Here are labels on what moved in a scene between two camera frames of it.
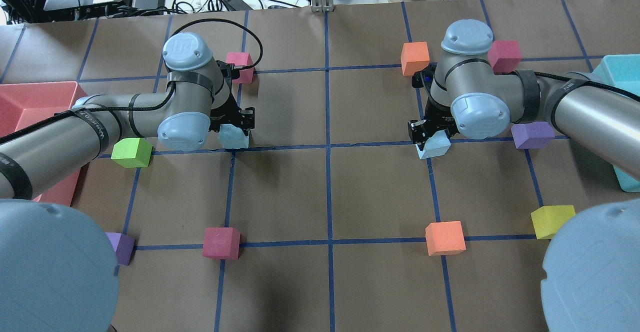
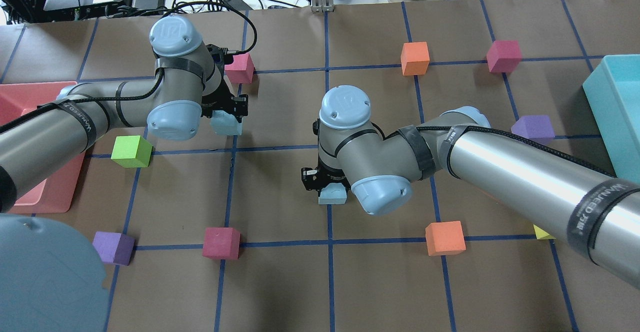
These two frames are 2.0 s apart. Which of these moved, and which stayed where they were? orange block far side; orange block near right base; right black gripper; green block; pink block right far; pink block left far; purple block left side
Moved: right black gripper
Stayed: pink block right far; orange block far side; green block; purple block left side; orange block near right base; pink block left far
